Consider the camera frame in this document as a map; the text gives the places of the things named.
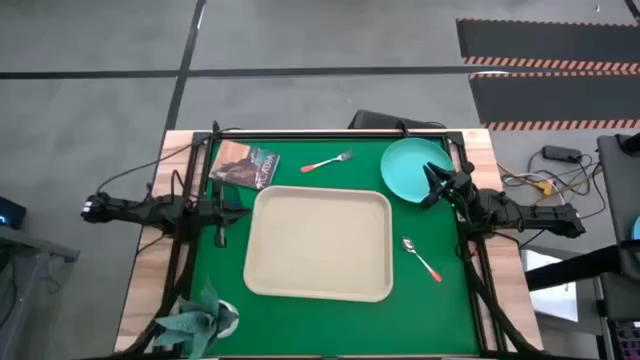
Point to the black bar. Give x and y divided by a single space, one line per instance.
570 270

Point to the artificial plant in white pot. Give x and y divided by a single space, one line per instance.
200 322

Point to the beige plastic tray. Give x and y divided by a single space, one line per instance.
320 245

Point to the black device with blue light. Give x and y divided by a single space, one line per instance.
12 210

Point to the black power adapter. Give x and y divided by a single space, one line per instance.
560 152

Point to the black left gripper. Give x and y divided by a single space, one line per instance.
220 215

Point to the teal round object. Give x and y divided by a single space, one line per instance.
637 232

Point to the teal plastic plate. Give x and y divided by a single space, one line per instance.
405 167

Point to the black keyboard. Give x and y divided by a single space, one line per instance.
627 335

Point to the black hazard-striped floor mat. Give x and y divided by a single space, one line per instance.
550 97
540 40

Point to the grey side table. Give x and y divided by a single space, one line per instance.
30 245

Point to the white sheet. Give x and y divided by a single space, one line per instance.
550 300

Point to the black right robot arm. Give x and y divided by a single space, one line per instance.
540 217

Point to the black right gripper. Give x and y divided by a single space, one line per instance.
457 187

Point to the Acadia picture book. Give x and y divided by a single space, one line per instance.
242 167

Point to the green table mat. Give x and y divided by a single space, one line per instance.
325 325

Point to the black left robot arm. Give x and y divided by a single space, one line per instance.
130 207

